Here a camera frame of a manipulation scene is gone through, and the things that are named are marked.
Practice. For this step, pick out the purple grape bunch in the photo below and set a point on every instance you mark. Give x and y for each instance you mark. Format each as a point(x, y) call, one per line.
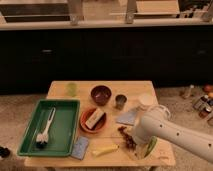
point(129, 142)

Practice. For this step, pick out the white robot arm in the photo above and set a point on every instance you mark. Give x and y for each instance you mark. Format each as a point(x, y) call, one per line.
point(156, 122)

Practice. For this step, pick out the green plastic tray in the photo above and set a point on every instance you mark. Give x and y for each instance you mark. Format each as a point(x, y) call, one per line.
point(61, 133)

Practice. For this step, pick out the dark red bowl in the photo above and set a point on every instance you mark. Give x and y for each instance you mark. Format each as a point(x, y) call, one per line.
point(101, 94)

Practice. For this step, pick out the small metal cup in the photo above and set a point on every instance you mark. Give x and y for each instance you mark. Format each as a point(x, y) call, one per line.
point(120, 101)

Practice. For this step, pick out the wooden table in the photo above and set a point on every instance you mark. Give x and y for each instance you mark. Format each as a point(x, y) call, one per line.
point(162, 154)

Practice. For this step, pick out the orange plate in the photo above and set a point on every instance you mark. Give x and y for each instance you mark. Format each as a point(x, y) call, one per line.
point(97, 127)

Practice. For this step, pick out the translucent green cup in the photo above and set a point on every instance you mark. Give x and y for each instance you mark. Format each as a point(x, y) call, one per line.
point(72, 89)

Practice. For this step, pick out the beige sponge block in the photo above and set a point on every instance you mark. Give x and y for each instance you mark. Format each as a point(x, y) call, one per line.
point(94, 118)

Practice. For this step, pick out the blue cloth piece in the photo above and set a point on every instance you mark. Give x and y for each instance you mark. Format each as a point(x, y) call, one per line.
point(128, 117)

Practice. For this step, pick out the white paper cup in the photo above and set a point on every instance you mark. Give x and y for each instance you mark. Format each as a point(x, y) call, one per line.
point(146, 100)

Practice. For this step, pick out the yellow banana toy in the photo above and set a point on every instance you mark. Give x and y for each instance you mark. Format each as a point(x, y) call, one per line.
point(105, 150)

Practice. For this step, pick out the blue sponge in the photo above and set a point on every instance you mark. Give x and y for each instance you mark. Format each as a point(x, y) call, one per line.
point(80, 147)

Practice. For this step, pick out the dark cabinet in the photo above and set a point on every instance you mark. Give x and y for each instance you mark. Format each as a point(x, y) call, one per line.
point(30, 60)

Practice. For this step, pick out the white dish brush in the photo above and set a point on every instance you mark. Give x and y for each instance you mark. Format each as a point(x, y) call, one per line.
point(43, 137)

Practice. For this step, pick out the black object on floor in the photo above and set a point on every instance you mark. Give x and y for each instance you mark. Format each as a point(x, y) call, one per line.
point(4, 152)

